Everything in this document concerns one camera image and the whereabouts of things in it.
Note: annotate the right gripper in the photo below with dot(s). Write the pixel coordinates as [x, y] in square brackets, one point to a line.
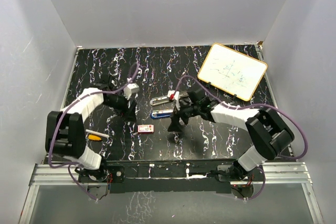
[175, 126]

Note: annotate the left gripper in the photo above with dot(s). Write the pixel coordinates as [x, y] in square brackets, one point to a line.
[127, 113]

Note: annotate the red staple box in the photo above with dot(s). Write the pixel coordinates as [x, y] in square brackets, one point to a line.
[149, 128]

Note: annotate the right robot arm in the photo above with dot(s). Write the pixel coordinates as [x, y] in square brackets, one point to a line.
[269, 133]

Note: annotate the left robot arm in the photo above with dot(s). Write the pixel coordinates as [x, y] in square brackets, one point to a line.
[65, 131]

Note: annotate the white marker pen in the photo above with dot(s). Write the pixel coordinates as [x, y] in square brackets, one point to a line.
[97, 133]

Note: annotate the orange marker cap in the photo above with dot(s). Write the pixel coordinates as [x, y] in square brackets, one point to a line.
[94, 138]

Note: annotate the yellow framed whiteboard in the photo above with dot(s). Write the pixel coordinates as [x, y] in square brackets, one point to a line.
[232, 71]

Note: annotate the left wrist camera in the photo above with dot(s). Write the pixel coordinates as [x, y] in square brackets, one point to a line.
[130, 89]

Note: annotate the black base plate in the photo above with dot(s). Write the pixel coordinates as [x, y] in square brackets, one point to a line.
[166, 176]

